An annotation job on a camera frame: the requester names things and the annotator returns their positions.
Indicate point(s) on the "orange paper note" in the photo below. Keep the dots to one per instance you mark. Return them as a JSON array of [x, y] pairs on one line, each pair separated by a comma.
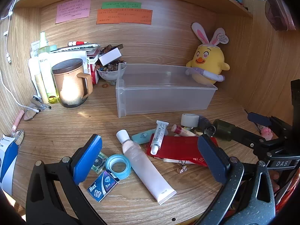
[[124, 16]]

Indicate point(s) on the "cream lip balm tube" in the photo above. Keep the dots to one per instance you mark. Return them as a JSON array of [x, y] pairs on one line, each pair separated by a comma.
[[184, 131]]

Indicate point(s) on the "person's right hand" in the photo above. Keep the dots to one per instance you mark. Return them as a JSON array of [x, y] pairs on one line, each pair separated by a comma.
[[274, 180]]

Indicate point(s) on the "red booklet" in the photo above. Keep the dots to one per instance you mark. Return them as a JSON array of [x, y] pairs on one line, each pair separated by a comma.
[[182, 147]]

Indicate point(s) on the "brown mug with lid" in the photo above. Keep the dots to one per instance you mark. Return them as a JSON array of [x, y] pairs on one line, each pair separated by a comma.
[[69, 84]]

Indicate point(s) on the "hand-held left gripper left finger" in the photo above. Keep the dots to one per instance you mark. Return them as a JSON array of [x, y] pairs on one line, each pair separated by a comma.
[[88, 159]]

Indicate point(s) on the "clear plastic storage box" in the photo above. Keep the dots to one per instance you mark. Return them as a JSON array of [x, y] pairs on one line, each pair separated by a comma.
[[164, 96]]

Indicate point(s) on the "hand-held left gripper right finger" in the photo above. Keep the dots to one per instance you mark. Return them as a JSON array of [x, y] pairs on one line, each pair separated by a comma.
[[212, 159]]

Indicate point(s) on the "bowl of beads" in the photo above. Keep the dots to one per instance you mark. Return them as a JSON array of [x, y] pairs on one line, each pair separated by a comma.
[[107, 73]]

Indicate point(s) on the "blue white carton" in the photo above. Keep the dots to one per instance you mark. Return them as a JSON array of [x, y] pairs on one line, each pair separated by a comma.
[[7, 161]]

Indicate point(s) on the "teal white stick tube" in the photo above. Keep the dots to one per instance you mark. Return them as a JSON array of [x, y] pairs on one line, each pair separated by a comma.
[[141, 137]]

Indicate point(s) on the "round glass lens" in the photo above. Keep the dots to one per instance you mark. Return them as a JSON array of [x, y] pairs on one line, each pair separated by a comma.
[[19, 136]]

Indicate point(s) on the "pink paw charm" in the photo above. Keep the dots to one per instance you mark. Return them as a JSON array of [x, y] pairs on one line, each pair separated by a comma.
[[267, 132]]

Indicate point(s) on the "loose brown bead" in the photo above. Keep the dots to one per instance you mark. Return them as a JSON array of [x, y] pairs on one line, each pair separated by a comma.
[[105, 85]]

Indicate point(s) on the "green paper note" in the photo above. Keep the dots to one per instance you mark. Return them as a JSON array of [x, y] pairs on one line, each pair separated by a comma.
[[120, 5]]

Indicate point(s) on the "yellow chick plush toy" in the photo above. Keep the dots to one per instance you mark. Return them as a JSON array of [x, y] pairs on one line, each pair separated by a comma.
[[208, 58]]

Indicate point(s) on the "dark green bottle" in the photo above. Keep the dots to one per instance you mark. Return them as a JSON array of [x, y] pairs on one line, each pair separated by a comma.
[[222, 130]]

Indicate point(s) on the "clear blue tape roll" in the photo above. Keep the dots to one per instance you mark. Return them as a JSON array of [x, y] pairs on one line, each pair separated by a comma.
[[110, 163]]

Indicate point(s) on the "stack of books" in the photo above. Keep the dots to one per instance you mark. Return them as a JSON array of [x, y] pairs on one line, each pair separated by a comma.
[[79, 54]]

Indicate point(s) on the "pink paper note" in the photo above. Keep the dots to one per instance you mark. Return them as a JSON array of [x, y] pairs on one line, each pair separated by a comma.
[[73, 9]]

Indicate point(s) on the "blue blade box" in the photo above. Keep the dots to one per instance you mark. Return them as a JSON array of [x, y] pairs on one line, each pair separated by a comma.
[[103, 186]]

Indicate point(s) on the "large pinkish white tube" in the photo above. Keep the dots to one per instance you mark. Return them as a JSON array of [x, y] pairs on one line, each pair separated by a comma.
[[145, 166]]

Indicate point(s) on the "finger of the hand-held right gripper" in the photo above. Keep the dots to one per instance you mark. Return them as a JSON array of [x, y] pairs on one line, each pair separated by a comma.
[[248, 138], [259, 119]]

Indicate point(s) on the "small metal charm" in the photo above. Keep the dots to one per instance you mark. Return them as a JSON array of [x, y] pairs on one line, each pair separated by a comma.
[[183, 167]]

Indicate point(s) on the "white tape roll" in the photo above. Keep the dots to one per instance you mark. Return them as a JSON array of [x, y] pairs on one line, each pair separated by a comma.
[[189, 120]]

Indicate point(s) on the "green spray bottle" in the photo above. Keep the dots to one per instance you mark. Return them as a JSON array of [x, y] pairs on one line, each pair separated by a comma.
[[46, 75]]

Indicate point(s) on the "small white box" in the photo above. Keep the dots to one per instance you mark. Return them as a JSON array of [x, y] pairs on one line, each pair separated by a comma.
[[110, 56]]

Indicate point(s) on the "small white ointment tube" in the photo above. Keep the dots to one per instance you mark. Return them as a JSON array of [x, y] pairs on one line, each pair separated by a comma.
[[158, 137]]

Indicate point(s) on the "clear green small case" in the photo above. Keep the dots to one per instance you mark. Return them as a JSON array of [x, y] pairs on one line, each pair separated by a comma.
[[101, 163]]

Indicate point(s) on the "red white marker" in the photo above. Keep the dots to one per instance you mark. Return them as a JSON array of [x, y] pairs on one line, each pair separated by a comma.
[[80, 43]]

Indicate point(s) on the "orange red clothing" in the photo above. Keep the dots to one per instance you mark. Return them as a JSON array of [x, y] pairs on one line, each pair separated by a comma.
[[288, 192]]

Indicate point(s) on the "white lotion bottle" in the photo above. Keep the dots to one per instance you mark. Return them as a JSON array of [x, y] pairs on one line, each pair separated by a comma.
[[34, 70]]

